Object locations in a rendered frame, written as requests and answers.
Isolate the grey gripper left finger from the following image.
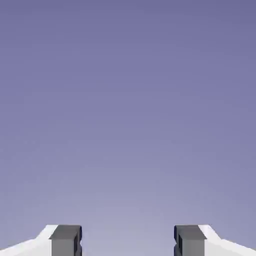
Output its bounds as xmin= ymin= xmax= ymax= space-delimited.
xmin=0 ymin=224 xmax=83 ymax=256

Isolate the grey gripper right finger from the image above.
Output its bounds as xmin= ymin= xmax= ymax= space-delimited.
xmin=173 ymin=224 xmax=256 ymax=256

